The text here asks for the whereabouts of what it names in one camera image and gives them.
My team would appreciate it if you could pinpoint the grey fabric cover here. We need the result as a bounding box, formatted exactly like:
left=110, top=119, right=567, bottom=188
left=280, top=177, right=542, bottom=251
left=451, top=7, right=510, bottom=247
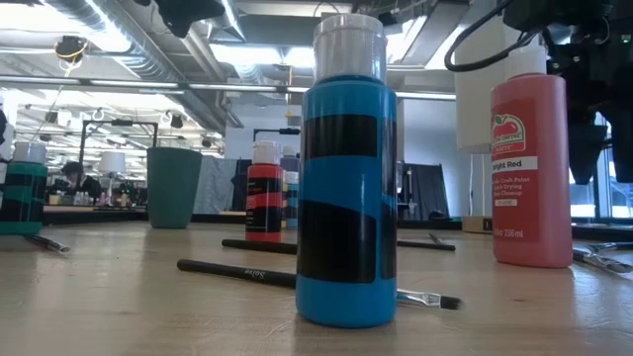
left=192, top=156, right=239, bottom=215

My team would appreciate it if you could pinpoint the dark-framed window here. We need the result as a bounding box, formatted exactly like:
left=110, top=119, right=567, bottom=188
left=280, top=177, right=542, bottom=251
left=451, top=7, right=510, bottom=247
left=566, top=93, right=633, bottom=222

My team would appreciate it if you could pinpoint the long linear ceiling light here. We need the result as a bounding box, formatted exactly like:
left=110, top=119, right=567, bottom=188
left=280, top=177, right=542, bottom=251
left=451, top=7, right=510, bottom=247
left=0, top=73, right=457, bottom=103

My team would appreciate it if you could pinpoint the silver spiral air duct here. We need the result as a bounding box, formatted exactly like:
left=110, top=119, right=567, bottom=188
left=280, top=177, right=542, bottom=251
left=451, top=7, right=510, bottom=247
left=217, top=0, right=271, bottom=86

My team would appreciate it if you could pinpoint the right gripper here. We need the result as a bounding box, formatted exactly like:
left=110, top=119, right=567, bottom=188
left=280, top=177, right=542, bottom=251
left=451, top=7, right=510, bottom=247
left=503, top=0, right=633, bottom=187

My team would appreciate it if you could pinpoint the dark green plastic cup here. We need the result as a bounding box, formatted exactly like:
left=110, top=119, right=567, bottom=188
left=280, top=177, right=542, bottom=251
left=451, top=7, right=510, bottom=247
left=145, top=146, right=204, bottom=230

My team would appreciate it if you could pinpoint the distant cluttered workbench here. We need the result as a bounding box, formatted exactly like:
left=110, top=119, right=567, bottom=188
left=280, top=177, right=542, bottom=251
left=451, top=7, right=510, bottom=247
left=44, top=187, right=149, bottom=212

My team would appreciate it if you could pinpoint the distant white-shade lamp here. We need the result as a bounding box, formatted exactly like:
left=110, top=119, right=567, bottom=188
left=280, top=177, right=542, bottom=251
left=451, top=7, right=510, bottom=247
left=97, top=150, right=128, bottom=199

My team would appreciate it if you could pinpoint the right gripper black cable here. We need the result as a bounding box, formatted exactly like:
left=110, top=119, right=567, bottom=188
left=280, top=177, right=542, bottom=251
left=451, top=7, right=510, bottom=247
left=443, top=0, right=548, bottom=73

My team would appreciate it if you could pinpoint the small blue striped paint bottle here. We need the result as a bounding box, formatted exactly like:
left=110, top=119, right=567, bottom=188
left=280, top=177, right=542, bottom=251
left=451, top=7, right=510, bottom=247
left=283, top=170, right=301, bottom=230
left=295, top=13, right=399, bottom=329

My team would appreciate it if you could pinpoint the black fabric backdrop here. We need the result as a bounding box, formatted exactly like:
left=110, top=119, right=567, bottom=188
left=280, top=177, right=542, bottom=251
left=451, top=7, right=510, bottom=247
left=398, top=162, right=451, bottom=222

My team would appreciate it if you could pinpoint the black ceiling sensor yellow cable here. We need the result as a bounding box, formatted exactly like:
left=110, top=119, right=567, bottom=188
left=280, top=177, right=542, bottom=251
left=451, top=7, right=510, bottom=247
left=53, top=35, right=89, bottom=65

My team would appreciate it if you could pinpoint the small teal striped paint bottle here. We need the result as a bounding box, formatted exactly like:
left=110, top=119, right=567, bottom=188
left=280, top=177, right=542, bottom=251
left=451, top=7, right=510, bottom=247
left=0, top=141, right=49, bottom=236

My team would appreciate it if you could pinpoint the black metal frame stand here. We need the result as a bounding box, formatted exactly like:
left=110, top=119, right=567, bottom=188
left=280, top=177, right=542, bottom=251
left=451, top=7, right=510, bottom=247
left=73, top=120, right=160, bottom=197

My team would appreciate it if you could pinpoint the clear plastic bin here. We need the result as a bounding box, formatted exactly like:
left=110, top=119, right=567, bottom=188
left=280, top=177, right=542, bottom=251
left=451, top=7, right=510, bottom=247
left=270, top=160, right=414, bottom=229

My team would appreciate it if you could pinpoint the table lamp white shade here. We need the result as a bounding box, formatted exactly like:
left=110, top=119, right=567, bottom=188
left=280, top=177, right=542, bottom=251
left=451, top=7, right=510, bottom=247
left=453, top=13, right=548, bottom=234

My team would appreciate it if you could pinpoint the person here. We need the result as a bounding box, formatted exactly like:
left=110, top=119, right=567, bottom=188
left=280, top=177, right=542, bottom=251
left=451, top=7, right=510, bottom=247
left=59, top=161, right=104, bottom=202

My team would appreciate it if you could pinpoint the large bright red paint bottle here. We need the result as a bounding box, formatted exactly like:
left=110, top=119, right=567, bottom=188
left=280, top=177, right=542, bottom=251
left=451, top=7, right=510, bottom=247
left=490, top=44, right=575, bottom=269

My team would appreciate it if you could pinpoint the small red striped paint bottle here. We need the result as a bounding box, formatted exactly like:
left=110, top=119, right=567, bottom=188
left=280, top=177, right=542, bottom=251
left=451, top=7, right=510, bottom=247
left=244, top=139, right=285, bottom=243

